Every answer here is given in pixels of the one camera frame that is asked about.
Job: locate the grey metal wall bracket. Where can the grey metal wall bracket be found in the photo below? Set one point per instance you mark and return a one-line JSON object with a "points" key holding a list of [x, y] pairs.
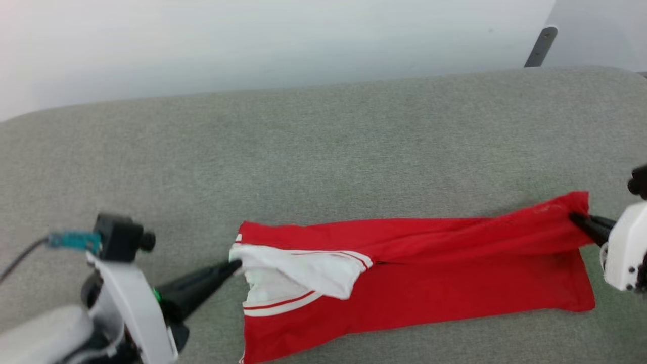
{"points": [[541, 46]]}

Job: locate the red Bulls jersey shirt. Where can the red Bulls jersey shirt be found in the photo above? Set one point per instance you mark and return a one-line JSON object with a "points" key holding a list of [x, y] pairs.
{"points": [[429, 273]]}

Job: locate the white wall panel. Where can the white wall panel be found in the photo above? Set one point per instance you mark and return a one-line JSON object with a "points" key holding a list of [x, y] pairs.
{"points": [[601, 33]]}

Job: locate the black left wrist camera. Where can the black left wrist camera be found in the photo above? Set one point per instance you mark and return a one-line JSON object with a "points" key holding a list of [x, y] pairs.
{"points": [[119, 237]]}

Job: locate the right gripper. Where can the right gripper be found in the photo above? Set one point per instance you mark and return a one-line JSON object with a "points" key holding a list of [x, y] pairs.
{"points": [[642, 273]]}

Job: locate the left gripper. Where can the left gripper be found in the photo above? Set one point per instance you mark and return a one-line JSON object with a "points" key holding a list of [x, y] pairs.
{"points": [[101, 349]]}

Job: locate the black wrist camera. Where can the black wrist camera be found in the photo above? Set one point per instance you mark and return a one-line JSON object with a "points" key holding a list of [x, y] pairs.
{"points": [[639, 182], [119, 237]]}

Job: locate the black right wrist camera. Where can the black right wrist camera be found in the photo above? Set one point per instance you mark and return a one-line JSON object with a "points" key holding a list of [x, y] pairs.
{"points": [[639, 182]]}

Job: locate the grey fabric sofa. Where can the grey fabric sofa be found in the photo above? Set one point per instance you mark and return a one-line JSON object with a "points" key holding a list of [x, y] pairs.
{"points": [[303, 151]]}

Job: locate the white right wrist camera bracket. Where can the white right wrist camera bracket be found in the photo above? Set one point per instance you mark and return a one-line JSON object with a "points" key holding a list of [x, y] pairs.
{"points": [[624, 247]]}

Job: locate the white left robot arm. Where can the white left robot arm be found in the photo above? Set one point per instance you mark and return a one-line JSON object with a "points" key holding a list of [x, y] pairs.
{"points": [[40, 336]]}

